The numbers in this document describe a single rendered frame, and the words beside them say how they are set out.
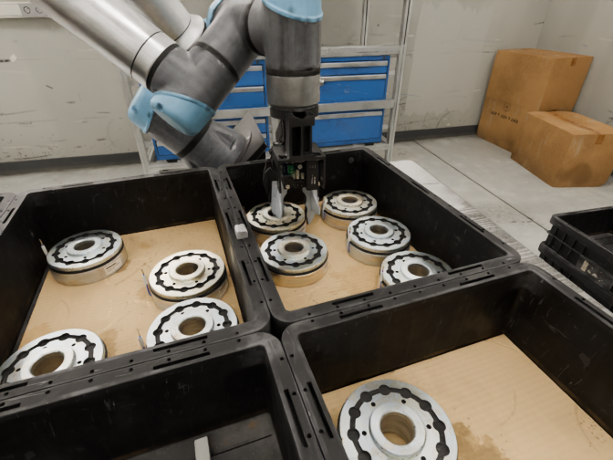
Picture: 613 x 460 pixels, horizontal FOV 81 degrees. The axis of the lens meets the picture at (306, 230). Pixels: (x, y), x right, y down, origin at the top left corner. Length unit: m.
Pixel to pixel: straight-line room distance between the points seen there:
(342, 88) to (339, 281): 2.04
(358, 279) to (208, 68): 0.36
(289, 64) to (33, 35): 2.96
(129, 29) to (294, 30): 0.21
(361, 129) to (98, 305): 2.25
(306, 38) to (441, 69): 3.33
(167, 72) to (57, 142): 3.02
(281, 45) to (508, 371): 0.47
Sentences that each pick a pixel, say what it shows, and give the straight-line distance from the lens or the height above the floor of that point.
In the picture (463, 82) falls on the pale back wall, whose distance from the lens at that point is 3.97.
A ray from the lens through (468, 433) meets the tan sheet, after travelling 0.42.
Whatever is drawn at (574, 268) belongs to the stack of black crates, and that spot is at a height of 0.48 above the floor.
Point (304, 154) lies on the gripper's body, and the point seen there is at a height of 0.99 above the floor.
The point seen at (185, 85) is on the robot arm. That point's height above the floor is 1.08.
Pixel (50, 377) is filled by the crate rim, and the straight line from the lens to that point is 0.36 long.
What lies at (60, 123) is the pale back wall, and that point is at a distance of 3.48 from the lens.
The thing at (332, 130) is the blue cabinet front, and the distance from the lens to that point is 2.54.
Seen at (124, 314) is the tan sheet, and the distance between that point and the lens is 0.54.
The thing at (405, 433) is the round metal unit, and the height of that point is 0.84.
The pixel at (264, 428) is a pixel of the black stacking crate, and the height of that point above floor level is 0.83.
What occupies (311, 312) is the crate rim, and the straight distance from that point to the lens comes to 0.35.
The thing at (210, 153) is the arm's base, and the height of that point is 0.90.
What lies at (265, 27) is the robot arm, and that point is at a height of 1.15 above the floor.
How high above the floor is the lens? 1.18
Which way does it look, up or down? 33 degrees down
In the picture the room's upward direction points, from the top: straight up
